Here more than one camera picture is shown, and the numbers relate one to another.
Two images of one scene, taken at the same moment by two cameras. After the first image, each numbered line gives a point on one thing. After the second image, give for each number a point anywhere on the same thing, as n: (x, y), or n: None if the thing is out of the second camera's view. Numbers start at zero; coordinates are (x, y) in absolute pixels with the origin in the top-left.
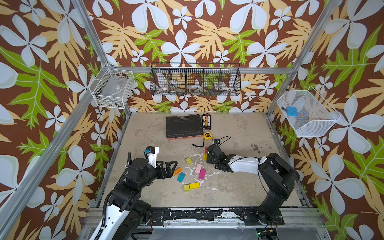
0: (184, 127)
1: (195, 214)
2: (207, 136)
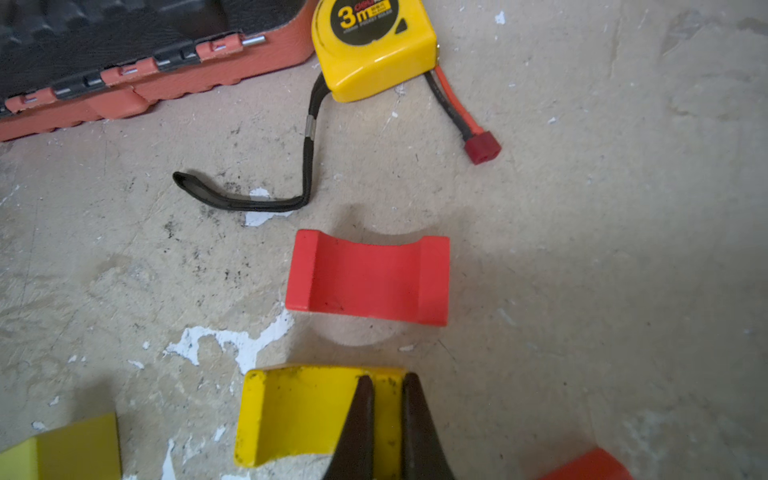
0: (70, 62)
1: None
2: (362, 47)
